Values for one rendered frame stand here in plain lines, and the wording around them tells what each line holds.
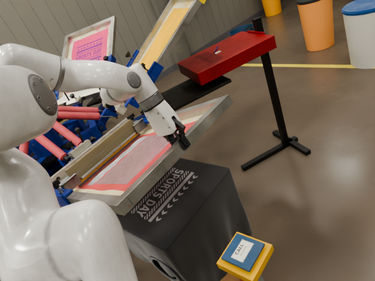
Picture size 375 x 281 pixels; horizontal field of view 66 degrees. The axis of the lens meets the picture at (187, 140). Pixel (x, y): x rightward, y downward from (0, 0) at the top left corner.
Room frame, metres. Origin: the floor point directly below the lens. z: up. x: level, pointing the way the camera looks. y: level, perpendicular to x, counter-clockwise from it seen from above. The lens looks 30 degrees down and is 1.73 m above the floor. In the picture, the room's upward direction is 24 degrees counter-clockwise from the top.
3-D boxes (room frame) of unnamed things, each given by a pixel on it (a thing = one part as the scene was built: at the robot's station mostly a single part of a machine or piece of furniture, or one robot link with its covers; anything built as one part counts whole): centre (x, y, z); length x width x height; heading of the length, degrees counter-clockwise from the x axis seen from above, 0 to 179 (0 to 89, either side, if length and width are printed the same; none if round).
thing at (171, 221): (1.05, 0.20, 0.95); 0.48 x 0.44 x 0.01; 38
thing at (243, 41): (2.13, -0.51, 1.06); 0.61 x 0.46 x 0.12; 98
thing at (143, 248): (0.94, 0.35, 0.77); 0.46 x 0.09 x 0.36; 38
